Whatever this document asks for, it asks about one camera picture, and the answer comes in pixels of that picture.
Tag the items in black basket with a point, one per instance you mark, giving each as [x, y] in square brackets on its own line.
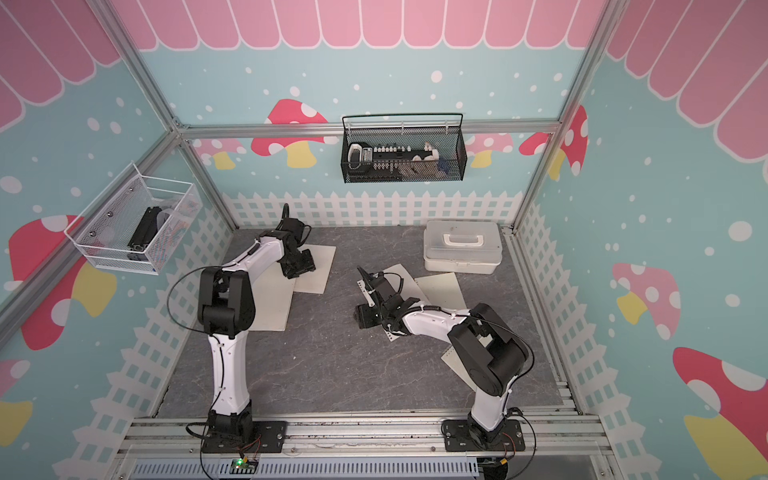
[393, 162]

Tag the black wire mesh basket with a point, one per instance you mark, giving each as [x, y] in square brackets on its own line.
[442, 130]

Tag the large spiral notebook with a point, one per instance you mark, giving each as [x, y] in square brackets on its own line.
[273, 294]

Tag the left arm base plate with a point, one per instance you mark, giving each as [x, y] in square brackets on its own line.
[264, 437]

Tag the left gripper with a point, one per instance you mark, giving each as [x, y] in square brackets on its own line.
[308, 266]

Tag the white wire mesh basket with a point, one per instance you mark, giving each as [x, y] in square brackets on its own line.
[103, 229]

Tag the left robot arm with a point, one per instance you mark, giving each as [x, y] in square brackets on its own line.
[227, 310]

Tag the white plastic storage box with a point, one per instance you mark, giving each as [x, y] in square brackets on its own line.
[461, 246]

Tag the green circuit board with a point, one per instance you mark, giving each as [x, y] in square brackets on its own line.
[243, 466]

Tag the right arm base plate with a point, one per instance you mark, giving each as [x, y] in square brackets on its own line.
[464, 435]

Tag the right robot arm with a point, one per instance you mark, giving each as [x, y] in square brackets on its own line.
[492, 354]

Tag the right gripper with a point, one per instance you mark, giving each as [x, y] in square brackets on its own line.
[361, 316]

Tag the black block in white basket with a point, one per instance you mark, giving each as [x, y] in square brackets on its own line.
[145, 232]

